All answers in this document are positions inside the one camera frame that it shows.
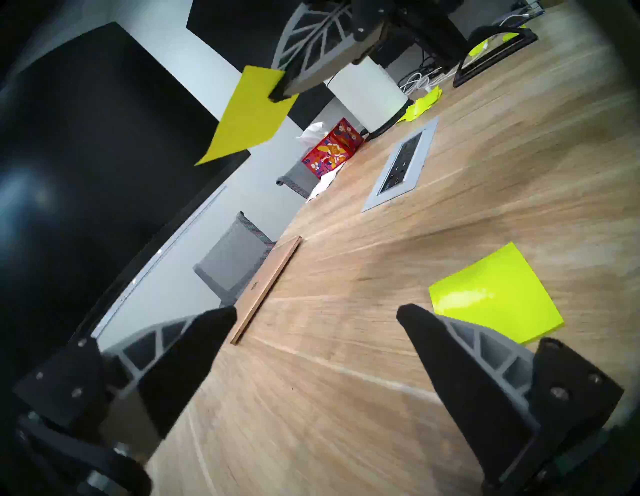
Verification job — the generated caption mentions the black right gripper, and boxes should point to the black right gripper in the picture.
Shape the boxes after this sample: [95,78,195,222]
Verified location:
[269,0,473,104]

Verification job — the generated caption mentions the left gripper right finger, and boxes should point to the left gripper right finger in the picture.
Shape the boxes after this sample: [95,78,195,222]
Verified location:
[396,302,626,490]

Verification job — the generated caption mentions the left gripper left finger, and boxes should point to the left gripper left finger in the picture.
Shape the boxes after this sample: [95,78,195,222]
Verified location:
[12,305,238,463]

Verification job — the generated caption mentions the yellow sticky note pad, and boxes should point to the yellow sticky note pad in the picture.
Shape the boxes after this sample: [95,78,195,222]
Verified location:
[428,242,566,346]

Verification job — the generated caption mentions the single yellow sticky note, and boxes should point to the single yellow sticky note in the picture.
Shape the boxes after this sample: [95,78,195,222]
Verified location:
[194,65,299,167]

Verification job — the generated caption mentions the crumpled yellow sticky notes pile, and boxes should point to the crumpled yellow sticky notes pile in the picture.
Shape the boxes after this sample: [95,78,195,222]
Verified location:
[397,85,443,123]

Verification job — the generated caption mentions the flat yellow sticky note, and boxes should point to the flat yellow sticky note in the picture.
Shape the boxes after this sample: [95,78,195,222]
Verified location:
[467,31,521,57]

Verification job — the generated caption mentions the white cylindrical pedal bin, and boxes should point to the white cylindrical pedal bin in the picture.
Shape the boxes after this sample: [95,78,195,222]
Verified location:
[325,55,415,141]

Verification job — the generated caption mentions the rose gold closed laptop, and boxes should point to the rose gold closed laptop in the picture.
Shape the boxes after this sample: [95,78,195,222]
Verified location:
[229,235,303,346]

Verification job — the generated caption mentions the colourful floral tissue box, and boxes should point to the colourful floral tissue box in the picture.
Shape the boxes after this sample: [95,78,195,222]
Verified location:
[296,117,365,180]

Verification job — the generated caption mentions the grey mesh office chair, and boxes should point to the grey mesh office chair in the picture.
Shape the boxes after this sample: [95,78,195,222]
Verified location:
[193,211,277,307]
[276,161,321,200]

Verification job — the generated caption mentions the white paper napkin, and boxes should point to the white paper napkin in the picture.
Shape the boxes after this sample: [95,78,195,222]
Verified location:
[305,162,346,202]

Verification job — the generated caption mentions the silver table power outlet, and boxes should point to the silver table power outlet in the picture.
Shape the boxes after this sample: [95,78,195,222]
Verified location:
[361,116,441,213]

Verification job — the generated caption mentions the large black wall television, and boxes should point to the large black wall television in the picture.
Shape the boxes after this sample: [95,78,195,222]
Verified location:
[186,0,431,132]

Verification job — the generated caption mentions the white charging cable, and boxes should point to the white charging cable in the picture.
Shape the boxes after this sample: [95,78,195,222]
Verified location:
[400,67,458,96]

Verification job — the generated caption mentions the black frame laptop stand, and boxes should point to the black frame laptop stand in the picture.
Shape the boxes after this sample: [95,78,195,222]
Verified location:
[452,26,540,89]

